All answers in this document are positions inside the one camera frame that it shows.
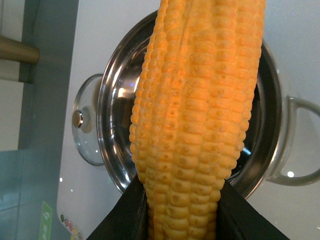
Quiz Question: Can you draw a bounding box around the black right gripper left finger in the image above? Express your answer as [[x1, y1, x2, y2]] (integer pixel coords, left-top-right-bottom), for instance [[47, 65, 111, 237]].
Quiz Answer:
[[88, 176, 148, 240]]

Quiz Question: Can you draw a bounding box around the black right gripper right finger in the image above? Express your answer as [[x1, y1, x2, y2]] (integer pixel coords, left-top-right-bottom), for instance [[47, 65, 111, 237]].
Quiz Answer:
[[216, 183, 288, 240]]

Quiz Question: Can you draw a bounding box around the glass pot lid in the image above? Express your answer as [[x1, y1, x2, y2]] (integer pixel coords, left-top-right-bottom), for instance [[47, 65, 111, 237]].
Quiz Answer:
[[71, 74, 104, 166]]

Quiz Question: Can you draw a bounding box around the yellow corn cob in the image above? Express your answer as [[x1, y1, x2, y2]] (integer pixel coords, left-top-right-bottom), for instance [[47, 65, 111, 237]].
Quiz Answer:
[[129, 0, 266, 240]]

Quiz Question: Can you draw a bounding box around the cream electric cooking pot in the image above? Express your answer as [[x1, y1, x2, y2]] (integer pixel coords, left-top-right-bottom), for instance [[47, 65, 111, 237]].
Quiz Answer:
[[96, 12, 320, 197]]

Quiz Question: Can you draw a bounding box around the green floor sticker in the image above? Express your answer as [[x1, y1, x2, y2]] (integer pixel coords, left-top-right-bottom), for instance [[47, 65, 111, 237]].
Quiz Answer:
[[38, 201, 53, 240]]

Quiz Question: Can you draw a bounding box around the brass table leg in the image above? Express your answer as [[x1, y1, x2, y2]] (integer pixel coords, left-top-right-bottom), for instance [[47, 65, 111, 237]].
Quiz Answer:
[[0, 35, 40, 65]]

